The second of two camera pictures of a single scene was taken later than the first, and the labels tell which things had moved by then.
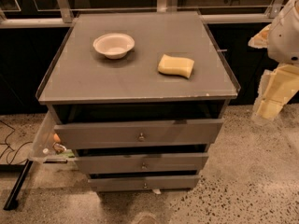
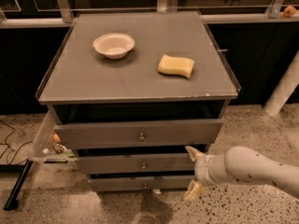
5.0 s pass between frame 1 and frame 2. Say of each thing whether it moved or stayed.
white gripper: moved
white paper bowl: stayed
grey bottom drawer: stayed
